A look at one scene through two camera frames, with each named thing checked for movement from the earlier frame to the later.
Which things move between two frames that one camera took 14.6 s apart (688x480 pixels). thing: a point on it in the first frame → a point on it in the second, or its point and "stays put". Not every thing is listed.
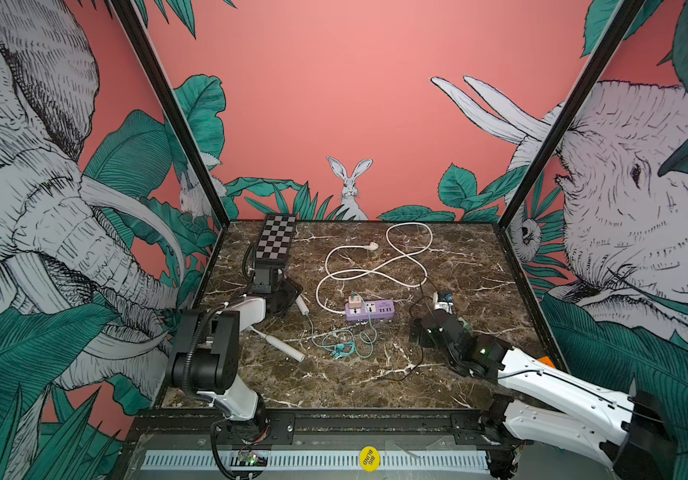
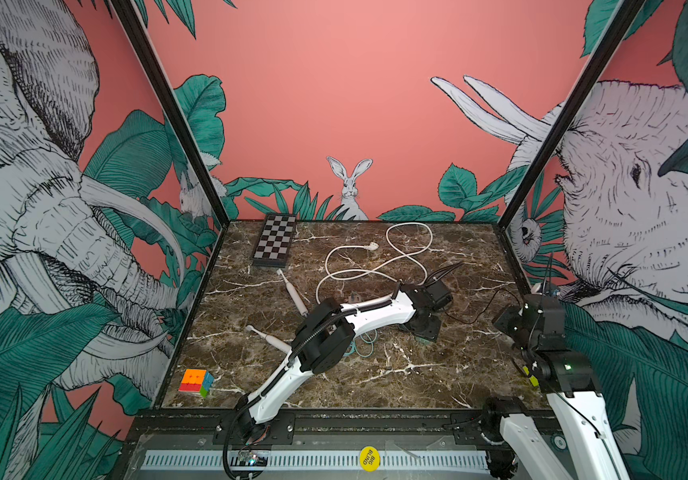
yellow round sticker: (370, 459) stays put
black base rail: (325, 430) stays put
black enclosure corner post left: (131, 17) stays put
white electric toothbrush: (302, 305) stays put
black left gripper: (292, 288) → (433, 333)
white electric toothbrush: (301, 358) stays put
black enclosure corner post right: (622, 23) stays put
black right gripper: (414, 329) → (510, 313)
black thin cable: (421, 341) → (485, 306)
